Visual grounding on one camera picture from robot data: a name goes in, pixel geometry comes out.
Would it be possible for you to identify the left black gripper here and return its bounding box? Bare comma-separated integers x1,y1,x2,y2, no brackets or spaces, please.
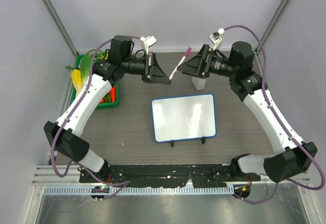
122,51,171,85

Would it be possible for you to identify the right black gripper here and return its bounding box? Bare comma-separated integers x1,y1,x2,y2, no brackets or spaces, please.
177,45,238,80

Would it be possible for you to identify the white marker pink cap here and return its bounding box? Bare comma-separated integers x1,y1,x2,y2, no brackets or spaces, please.
169,47,192,80

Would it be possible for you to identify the blue framed whiteboard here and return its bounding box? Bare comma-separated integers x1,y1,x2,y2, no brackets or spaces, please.
151,93,218,143

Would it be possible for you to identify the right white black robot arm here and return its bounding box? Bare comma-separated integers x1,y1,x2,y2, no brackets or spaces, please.
177,41,317,183

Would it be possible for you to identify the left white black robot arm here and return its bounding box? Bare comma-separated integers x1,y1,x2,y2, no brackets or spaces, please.
44,35,171,183

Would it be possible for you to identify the white bottle grey cap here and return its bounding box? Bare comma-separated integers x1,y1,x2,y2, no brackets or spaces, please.
192,77,206,91

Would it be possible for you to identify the orange carrot toy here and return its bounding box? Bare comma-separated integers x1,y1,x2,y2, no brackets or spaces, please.
99,85,117,104

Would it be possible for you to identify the green plastic basket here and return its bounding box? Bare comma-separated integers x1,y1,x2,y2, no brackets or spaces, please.
70,54,120,109

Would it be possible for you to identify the green bok choy toy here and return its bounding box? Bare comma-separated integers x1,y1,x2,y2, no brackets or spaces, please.
79,55,92,80

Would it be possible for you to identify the yellow cabbage toy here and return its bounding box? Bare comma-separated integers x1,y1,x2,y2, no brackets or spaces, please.
71,69,84,96

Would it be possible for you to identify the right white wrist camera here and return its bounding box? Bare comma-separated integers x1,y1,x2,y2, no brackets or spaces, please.
209,28,225,50

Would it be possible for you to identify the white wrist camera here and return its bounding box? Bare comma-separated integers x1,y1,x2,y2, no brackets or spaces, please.
140,36,157,54
209,28,225,50

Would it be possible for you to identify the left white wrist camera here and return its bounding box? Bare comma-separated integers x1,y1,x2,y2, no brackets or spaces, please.
140,36,157,54

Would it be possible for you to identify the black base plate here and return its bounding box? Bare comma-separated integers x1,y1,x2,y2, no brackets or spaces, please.
94,164,261,188

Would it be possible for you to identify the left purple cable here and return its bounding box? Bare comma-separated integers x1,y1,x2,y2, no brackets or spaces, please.
49,36,142,201

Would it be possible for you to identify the purple cable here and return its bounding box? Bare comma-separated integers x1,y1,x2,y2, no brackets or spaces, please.
224,24,323,205
49,36,142,201

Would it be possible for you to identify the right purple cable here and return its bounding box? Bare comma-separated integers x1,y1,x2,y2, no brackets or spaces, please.
224,24,323,205

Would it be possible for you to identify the aluminium frame rail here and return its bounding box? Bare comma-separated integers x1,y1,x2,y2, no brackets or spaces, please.
32,163,311,186

